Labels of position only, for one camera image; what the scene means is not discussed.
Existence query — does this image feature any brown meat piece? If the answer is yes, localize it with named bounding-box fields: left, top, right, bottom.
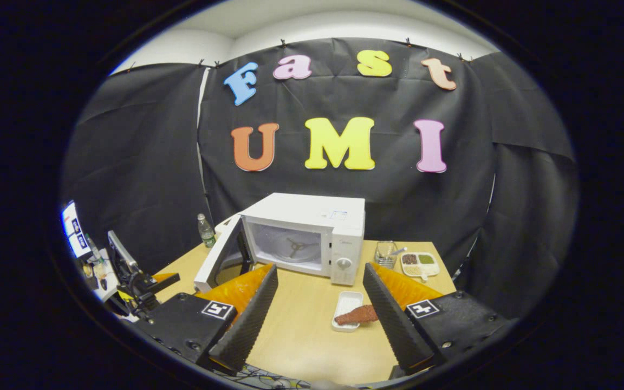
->
left=335, top=304, right=379, bottom=326

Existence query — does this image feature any clear glass cup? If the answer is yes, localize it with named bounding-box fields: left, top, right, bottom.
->
left=374, top=241, right=398, bottom=270

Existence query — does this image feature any clear plastic bottle green label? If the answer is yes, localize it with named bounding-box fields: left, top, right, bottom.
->
left=198, top=213, right=216, bottom=249

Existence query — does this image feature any white rectangular tray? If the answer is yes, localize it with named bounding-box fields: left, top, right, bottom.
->
left=331, top=291, right=364, bottom=332

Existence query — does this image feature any glass turntable plate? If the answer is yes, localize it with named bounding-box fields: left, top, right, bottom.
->
left=269, top=230, right=322, bottom=264

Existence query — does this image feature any bundle of cables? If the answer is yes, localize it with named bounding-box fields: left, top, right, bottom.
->
left=231, top=366, right=313, bottom=390

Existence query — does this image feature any white poster board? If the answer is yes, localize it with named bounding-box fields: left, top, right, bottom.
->
left=62, top=201, right=92, bottom=259

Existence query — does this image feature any white microwave oven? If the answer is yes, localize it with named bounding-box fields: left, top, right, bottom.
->
left=193, top=193, right=366, bottom=293

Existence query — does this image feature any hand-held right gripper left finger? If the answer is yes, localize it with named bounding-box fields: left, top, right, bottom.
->
left=139, top=264, right=279, bottom=375

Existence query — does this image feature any cluttered white side table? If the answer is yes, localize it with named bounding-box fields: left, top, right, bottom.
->
left=81, top=246, right=122, bottom=303

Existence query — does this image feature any white kettle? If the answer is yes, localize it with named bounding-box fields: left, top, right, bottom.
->
left=214, top=214, right=242, bottom=240

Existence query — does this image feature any white divided dish of beans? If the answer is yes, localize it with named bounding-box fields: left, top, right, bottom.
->
left=400, top=252, right=440, bottom=282

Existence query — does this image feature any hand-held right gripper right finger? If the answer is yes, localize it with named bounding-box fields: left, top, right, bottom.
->
left=362, top=262, right=513, bottom=375

